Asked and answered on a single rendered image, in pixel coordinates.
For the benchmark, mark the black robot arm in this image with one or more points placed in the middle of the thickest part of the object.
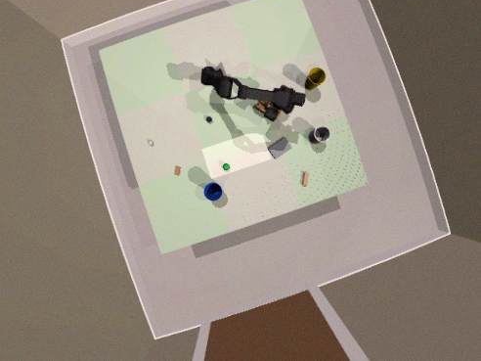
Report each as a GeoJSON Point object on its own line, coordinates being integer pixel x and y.
{"type": "Point", "coordinates": [285, 98]}

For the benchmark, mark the grey cup with white rim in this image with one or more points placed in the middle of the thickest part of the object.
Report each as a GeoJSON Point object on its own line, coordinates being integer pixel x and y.
{"type": "Point", "coordinates": [319, 135]}

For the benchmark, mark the yellow tapered cup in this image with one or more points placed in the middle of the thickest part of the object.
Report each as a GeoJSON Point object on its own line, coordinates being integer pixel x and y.
{"type": "Point", "coordinates": [315, 77]}

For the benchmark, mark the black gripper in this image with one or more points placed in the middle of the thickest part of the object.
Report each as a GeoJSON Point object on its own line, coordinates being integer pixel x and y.
{"type": "Point", "coordinates": [273, 113]}

